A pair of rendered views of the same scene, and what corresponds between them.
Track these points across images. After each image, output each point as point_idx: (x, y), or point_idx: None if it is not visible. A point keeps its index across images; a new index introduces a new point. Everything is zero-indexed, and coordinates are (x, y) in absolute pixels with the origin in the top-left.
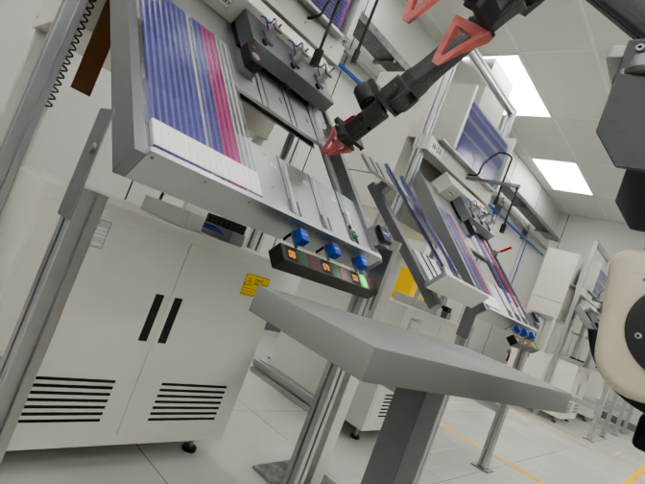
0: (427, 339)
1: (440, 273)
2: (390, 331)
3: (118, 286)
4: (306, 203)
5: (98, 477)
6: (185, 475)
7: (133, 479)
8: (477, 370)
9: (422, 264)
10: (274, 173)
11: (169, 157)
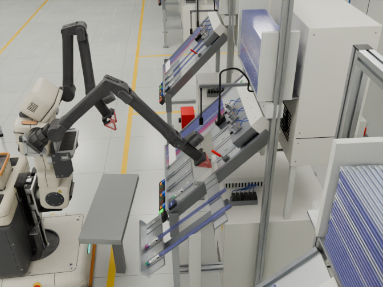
0: (118, 209)
1: (154, 235)
2: (118, 192)
3: None
4: (178, 176)
5: (211, 253)
6: (209, 278)
7: (208, 261)
8: (95, 196)
9: (153, 220)
10: (182, 162)
11: (164, 147)
